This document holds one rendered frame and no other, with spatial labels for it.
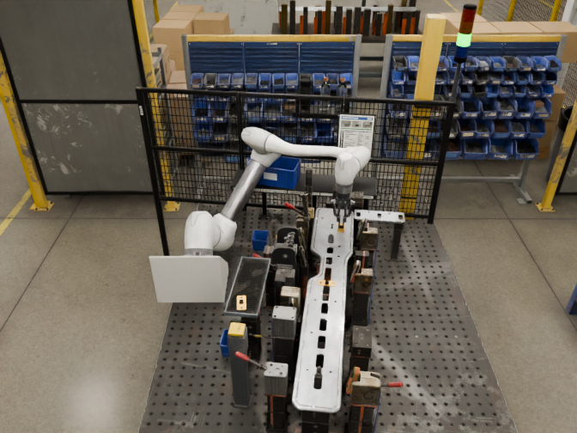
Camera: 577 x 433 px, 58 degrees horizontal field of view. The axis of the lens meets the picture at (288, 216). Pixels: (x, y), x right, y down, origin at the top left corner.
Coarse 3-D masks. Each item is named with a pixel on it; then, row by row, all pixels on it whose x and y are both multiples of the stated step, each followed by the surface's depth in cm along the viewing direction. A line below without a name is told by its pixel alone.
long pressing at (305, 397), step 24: (336, 216) 301; (312, 240) 282; (336, 240) 282; (336, 264) 266; (312, 288) 251; (336, 288) 251; (312, 312) 237; (336, 312) 237; (312, 336) 225; (336, 336) 225; (312, 360) 215; (336, 360) 215; (312, 384) 205; (336, 384) 205; (312, 408) 196; (336, 408) 196
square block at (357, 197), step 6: (354, 192) 311; (360, 192) 311; (354, 198) 307; (360, 198) 306; (360, 204) 309; (354, 210) 312; (354, 222) 316; (360, 222) 316; (354, 228) 322; (354, 234) 324; (354, 240) 325; (354, 246) 326
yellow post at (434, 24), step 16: (432, 16) 281; (432, 32) 282; (432, 48) 287; (432, 64) 292; (416, 80) 305; (432, 80) 297; (416, 96) 303; (432, 96) 302; (416, 112) 308; (416, 128) 314; (416, 160) 326; (416, 176) 332; (400, 192) 350; (416, 192) 339
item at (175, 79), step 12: (156, 48) 553; (168, 60) 568; (168, 72) 566; (180, 72) 580; (168, 84) 549; (180, 84) 549; (168, 96) 521; (180, 96) 521; (180, 108) 527; (180, 132) 542; (180, 144) 549; (192, 144) 551; (168, 156) 556
